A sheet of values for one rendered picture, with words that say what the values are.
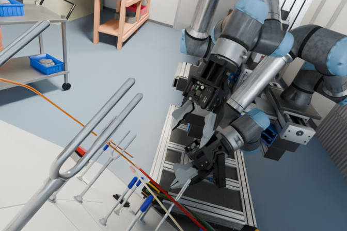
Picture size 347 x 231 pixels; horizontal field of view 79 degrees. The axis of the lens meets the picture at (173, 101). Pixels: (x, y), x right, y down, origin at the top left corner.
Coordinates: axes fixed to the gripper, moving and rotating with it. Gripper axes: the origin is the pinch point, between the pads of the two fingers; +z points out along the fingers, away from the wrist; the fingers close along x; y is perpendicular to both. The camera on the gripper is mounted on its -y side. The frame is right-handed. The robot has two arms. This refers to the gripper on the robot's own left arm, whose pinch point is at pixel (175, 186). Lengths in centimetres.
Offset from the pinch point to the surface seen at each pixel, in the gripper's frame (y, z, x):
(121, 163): -34, 41, -135
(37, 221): 28.7, 10.5, 34.1
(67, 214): 25.2, 10.9, 28.7
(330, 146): -194, -186, -157
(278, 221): -142, -47, -82
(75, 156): 24.1, 18.0, -3.9
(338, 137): -182, -196, -148
